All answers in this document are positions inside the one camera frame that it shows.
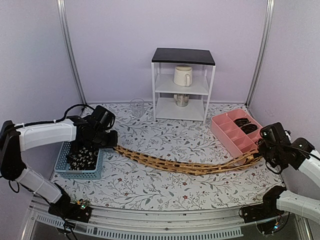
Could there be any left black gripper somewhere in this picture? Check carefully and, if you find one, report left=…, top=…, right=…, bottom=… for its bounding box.
left=91, top=128, right=118, bottom=149

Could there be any yellow beetle-print tie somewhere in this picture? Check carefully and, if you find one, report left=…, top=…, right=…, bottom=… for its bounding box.
left=113, top=145, right=262, bottom=176

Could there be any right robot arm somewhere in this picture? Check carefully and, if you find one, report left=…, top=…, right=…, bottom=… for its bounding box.
left=258, top=122, right=320, bottom=223

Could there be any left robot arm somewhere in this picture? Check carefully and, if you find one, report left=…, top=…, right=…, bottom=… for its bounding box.
left=0, top=105, right=118, bottom=217

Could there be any rolled black tie in tray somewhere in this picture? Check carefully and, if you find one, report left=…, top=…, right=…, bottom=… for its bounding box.
left=240, top=123, right=258, bottom=135

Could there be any pink divided organizer tray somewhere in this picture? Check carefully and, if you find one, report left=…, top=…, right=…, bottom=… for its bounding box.
left=210, top=108, right=262, bottom=158

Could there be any black white-patterned tie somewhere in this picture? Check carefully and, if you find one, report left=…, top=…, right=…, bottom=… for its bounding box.
left=66, top=143, right=99, bottom=171

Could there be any clear glass cup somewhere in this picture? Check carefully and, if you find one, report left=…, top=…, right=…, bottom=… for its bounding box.
left=130, top=98, right=145, bottom=118

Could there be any blue plastic basket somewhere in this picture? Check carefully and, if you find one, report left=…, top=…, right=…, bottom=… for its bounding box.
left=54, top=142, right=104, bottom=180

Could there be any floral table mat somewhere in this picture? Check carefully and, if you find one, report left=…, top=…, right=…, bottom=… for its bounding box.
left=51, top=103, right=283, bottom=211

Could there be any white shelf with black top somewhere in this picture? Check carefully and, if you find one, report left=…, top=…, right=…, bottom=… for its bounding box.
left=151, top=47, right=216, bottom=123

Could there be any cream ceramic mug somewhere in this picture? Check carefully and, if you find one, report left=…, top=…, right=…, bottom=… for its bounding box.
left=173, top=65, right=193, bottom=87

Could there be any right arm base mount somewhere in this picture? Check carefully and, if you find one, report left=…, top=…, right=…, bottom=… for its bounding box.
left=238, top=185, right=287, bottom=223

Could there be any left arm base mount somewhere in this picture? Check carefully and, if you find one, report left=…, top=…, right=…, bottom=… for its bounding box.
left=48, top=198, right=92, bottom=223

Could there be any front aluminium rail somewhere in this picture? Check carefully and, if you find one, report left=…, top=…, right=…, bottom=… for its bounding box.
left=21, top=196, right=316, bottom=240

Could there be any left aluminium frame post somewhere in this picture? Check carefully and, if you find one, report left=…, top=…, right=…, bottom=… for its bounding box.
left=56, top=0, right=87, bottom=104

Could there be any aluminium frame post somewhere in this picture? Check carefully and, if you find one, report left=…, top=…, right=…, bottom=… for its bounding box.
left=245, top=0, right=275, bottom=109
left=56, top=0, right=87, bottom=104

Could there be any right aluminium frame post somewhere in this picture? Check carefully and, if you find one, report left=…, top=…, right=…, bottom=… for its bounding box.
left=245, top=0, right=275, bottom=109

